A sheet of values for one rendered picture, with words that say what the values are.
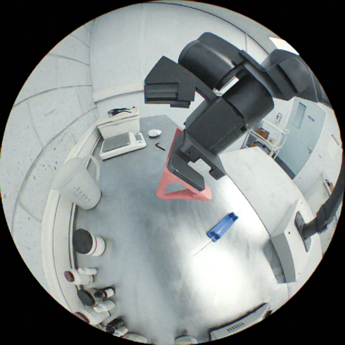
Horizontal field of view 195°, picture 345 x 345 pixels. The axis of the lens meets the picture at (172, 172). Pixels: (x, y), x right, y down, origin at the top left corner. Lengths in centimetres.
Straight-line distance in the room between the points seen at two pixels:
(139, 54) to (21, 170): 111
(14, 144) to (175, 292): 57
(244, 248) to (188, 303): 21
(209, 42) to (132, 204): 39
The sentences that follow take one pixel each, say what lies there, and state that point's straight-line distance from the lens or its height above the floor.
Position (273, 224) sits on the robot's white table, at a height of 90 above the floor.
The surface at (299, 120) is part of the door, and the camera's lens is 305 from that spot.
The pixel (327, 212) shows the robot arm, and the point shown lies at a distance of 44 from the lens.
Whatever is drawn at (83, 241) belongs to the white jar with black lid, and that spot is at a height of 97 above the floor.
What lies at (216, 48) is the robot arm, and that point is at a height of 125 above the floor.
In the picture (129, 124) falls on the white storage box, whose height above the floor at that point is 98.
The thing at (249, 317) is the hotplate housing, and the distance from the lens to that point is 45.
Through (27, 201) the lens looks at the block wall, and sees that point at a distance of 41.
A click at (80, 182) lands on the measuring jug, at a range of 33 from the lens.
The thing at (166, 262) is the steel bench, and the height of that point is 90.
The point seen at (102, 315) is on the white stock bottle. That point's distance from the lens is 40.
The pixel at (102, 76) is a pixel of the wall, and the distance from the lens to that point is 115.
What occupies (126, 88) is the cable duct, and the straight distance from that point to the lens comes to 105.
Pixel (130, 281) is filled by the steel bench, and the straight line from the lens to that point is 32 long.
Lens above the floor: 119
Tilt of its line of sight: 47 degrees down
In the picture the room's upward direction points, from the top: straight up
